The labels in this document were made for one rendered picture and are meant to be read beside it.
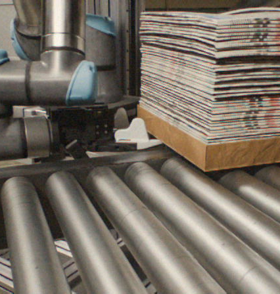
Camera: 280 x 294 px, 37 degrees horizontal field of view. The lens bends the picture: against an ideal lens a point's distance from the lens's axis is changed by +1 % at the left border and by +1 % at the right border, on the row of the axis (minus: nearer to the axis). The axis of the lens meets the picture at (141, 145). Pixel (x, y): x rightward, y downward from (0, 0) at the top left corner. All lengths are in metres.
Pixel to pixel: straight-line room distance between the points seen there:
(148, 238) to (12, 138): 0.36
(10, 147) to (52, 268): 0.36
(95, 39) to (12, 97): 0.45
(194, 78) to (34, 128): 0.29
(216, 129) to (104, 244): 0.27
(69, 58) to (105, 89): 0.43
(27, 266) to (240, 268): 0.20
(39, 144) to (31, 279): 0.38
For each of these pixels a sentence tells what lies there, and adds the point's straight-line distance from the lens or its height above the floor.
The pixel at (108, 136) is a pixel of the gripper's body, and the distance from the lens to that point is 0.78.
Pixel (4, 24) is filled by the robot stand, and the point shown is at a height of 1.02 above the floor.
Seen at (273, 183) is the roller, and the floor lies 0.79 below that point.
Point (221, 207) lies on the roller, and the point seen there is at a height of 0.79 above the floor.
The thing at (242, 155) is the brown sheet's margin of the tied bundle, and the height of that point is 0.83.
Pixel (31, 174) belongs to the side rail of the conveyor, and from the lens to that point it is 0.66.
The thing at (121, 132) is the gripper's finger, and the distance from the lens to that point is 0.77.
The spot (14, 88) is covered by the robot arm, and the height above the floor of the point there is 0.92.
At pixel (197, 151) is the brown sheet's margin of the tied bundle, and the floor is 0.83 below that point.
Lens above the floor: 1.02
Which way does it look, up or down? 16 degrees down
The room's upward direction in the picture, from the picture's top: straight up
